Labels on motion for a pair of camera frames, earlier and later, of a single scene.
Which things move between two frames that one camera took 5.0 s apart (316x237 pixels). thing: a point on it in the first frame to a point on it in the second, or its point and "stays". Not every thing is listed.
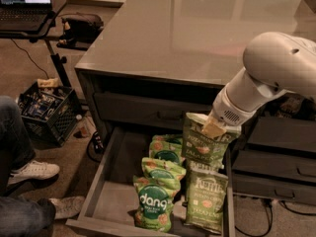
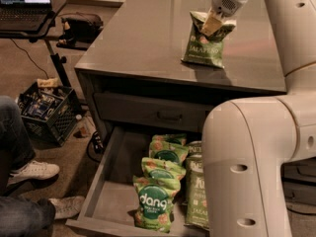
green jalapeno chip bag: x=198 y=145 to x=202 y=48
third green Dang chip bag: x=166 y=150 stays
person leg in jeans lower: x=26 y=218 stays
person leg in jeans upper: x=17 y=151 stays
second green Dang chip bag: x=161 y=169 stays
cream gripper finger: x=213 y=127 to x=212 y=24
